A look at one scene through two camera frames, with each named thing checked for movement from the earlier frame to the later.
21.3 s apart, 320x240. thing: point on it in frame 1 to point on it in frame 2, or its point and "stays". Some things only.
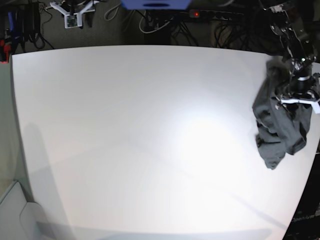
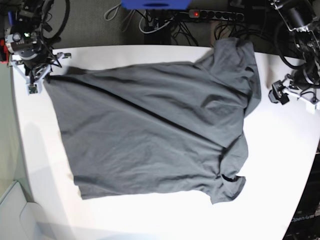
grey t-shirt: x=281 y=125 to x=156 y=127
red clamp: x=7 y=49 stays
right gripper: x=307 y=87 stays
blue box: x=156 y=4 stays
